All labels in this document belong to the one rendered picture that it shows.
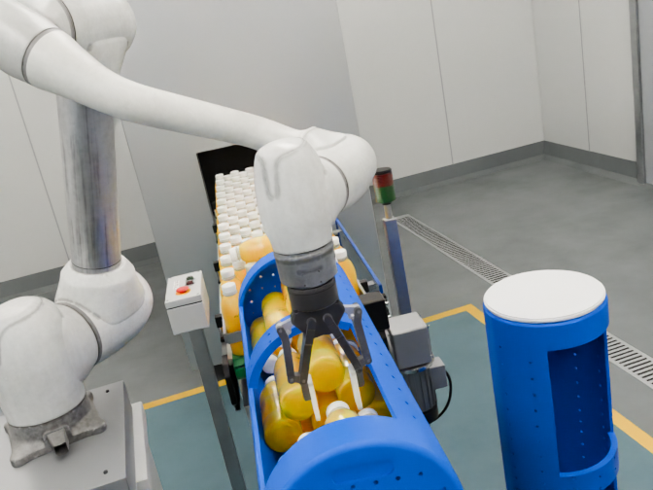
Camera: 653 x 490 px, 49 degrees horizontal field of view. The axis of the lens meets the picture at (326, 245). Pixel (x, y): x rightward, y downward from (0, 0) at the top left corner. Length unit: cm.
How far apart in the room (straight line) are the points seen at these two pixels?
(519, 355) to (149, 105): 100
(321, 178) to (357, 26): 530
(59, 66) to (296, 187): 43
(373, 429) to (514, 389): 81
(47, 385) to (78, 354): 9
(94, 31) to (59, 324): 55
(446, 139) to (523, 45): 109
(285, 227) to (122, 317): 65
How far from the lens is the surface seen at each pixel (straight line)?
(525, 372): 173
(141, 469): 150
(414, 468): 101
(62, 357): 147
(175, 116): 116
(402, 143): 649
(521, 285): 183
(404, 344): 209
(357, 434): 99
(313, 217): 100
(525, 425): 181
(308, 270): 103
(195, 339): 212
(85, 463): 144
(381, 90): 637
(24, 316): 145
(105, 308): 154
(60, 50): 121
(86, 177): 145
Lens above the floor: 178
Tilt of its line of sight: 19 degrees down
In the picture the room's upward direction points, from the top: 11 degrees counter-clockwise
